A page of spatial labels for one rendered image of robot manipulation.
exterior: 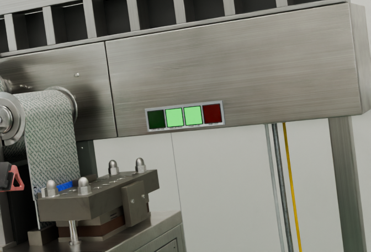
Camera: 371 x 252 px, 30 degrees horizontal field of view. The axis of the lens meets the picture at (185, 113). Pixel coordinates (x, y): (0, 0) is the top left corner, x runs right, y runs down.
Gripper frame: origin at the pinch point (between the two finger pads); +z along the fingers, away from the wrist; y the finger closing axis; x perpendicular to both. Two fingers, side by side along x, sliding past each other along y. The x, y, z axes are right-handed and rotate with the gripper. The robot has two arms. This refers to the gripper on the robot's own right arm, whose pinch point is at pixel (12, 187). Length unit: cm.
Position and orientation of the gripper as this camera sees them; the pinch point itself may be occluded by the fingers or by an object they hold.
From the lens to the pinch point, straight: 186.6
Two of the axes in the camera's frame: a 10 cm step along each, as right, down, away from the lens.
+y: 9.1, -1.0, -4.1
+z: 4.1, 4.2, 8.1
